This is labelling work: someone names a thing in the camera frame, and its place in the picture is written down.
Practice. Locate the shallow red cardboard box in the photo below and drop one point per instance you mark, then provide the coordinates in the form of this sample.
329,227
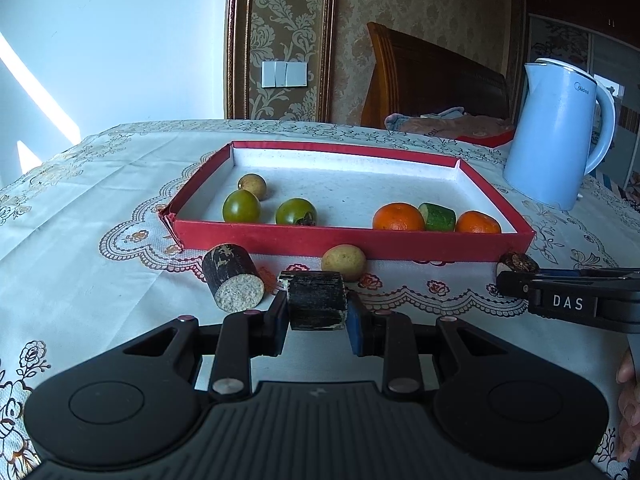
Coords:
350,245

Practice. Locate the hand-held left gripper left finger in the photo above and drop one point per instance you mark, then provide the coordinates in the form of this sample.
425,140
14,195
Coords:
279,325

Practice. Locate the green cucumber piece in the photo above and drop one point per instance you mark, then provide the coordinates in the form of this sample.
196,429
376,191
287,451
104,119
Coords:
439,217

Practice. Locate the person's right hand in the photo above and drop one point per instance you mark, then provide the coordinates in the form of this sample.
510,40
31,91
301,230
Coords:
631,410

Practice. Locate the patterned pillow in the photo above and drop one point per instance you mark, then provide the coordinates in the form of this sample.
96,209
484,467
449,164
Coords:
450,127

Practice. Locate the plain green tomato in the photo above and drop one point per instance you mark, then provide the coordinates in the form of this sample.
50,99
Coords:
241,205

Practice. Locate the light blue electric kettle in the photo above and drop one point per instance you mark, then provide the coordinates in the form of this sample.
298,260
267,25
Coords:
550,135

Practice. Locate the small orange mandarin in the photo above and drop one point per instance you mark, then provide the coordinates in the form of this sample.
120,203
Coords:
477,222

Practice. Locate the white wall light switch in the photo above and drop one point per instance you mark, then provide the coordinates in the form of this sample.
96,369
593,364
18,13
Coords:
285,74

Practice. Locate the black sugarcane piece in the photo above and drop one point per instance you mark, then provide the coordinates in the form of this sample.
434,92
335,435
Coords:
317,300
232,277

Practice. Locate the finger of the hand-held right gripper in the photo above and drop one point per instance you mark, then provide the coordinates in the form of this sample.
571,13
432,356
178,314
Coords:
515,285
610,273

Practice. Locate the wooden framed wallpaper panel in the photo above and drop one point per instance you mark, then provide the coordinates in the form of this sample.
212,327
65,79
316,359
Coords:
285,20

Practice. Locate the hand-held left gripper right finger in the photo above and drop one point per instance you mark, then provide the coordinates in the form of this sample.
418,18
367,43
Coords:
357,327

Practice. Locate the short dark brown sugarcane piece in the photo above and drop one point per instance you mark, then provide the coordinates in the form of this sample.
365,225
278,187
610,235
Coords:
517,262

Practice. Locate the large orange mandarin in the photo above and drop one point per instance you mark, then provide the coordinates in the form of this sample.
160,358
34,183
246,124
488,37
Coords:
397,216

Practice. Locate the green tomato with dark calyx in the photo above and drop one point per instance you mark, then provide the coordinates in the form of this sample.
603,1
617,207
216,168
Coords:
292,210

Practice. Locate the small tan potato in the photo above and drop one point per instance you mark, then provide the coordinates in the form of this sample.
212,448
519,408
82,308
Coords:
343,261
251,186

